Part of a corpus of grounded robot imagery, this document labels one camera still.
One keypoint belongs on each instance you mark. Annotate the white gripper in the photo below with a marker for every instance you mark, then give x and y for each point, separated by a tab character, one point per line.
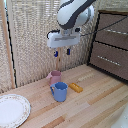
63	39

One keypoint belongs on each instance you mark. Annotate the pink cup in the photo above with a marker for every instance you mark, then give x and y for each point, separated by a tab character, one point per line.
55	77

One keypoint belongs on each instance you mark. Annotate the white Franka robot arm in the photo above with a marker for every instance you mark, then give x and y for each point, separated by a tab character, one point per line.
71	13

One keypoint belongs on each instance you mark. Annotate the dark brown drawer cabinet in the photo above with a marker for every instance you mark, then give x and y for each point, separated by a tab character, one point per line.
96	36

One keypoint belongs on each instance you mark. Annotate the blue cup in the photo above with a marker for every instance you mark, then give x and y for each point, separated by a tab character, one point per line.
60	92

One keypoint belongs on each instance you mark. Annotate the beige bamboo screen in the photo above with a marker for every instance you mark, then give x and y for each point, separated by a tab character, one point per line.
33	36

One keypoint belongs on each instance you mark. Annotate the orange block with white stripes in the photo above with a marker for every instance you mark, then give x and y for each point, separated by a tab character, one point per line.
76	87

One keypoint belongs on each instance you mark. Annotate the white plate with patterned rim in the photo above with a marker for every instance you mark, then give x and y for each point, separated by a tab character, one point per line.
12	111

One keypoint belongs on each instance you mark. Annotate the pale white rounded object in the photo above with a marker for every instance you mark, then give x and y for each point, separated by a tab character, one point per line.
121	120

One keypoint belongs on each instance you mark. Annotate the wooden screen post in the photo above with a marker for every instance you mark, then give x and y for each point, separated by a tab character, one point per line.
7	50
59	61

